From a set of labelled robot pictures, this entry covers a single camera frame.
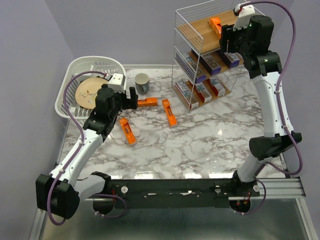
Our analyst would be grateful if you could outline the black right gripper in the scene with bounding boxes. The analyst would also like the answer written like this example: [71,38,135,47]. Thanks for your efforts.
[218,18,251,58]

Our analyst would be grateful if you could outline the orange toothpaste box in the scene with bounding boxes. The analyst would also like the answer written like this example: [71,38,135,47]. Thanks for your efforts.
[208,17,222,38]
[137,97,158,108]
[119,117,136,145]
[162,99,177,127]

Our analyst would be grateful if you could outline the purple silver toothpaste box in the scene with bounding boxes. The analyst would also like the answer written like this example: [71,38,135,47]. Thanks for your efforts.
[175,52,206,84]
[216,50,240,69]
[188,49,222,76]

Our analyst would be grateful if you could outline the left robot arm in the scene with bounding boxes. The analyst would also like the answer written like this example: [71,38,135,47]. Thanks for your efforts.
[35,73,138,226]

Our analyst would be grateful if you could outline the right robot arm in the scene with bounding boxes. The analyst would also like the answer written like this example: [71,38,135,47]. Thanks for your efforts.
[219,15,302,196]

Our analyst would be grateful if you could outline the dark green ceramic mug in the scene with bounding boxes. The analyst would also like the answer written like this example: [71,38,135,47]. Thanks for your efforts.
[134,73,150,95]

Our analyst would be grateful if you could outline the white plastic dish basket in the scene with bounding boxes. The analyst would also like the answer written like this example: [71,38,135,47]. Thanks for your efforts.
[54,56,127,125]

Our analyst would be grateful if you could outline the beige painted plate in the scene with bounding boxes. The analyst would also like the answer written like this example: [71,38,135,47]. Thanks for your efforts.
[75,77,108,110]

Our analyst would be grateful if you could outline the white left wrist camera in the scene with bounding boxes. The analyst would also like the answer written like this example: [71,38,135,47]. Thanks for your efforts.
[107,73,125,93]

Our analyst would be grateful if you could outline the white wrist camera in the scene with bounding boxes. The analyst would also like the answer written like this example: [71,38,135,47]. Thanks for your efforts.
[232,4,256,32]
[107,73,125,93]

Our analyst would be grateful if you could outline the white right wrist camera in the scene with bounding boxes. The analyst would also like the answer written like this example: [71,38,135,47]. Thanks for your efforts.
[232,4,256,32]

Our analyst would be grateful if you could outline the white wire wooden shelf rack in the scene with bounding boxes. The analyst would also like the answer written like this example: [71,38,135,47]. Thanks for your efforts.
[171,0,244,112]

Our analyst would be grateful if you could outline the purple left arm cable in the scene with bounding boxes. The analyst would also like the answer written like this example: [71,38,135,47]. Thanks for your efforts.
[46,71,108,226]

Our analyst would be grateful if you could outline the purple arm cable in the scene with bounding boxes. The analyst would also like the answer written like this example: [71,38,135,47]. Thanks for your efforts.
[241,0,305,176]
[46,71,108,226]

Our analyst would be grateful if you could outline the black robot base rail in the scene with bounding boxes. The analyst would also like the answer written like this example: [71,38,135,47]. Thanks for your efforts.
[82,171,261,210]

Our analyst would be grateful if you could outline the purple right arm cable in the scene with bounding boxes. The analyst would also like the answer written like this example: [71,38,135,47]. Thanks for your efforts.
[241,0,305,176]

